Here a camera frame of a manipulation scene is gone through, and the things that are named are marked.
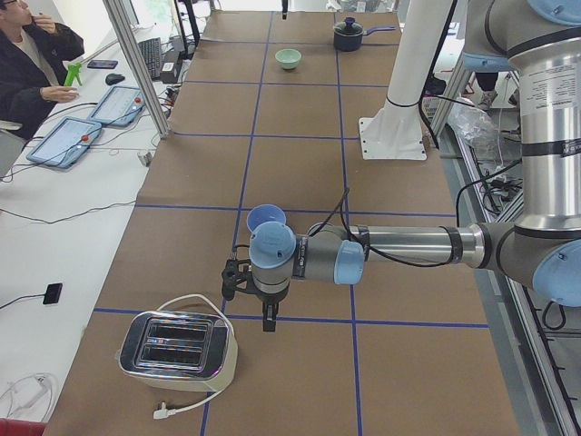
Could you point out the blue saucepan with lid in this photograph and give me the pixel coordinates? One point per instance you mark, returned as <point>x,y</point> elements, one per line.
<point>348,34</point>

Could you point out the black keyboard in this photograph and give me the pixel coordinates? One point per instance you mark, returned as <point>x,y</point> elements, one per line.
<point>151,51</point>

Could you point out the white chrome toaster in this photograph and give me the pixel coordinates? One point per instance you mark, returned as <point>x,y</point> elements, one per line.
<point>180,351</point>

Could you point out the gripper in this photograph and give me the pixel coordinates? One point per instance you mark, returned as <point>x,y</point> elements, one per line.
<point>269,299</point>

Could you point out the person in black jacket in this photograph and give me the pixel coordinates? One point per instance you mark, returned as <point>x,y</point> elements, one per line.
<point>33,51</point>

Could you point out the clear plastic bag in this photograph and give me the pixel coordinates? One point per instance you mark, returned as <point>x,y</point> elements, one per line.
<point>473,126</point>

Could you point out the blue bowl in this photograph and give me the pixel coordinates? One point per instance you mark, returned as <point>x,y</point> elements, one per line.
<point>264,213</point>

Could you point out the green plastic clamp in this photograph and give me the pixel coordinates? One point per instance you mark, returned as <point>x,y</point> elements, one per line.
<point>73,74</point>

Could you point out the blue teach pendant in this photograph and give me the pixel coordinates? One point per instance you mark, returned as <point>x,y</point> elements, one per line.
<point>65,143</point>
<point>118,107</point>

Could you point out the black computer mouse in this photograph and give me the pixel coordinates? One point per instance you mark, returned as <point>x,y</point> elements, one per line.
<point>112,79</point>

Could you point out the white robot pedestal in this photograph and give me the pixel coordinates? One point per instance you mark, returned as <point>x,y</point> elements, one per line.
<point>395,131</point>

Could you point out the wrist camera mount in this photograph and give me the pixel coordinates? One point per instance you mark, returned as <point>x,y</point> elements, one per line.
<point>237,277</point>

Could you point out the aluminium frame post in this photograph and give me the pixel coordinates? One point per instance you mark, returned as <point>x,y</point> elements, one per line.
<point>121,25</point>

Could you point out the far blue teach pendant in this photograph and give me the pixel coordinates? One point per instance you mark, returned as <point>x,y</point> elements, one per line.
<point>118,107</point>

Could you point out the black smartphone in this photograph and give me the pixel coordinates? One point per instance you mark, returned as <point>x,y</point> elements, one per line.
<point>102,64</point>

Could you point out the green bowl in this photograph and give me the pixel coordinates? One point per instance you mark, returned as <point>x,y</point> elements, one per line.
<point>288,58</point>

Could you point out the near blue teach pendant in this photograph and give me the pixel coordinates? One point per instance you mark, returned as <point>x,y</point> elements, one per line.
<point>65,143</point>

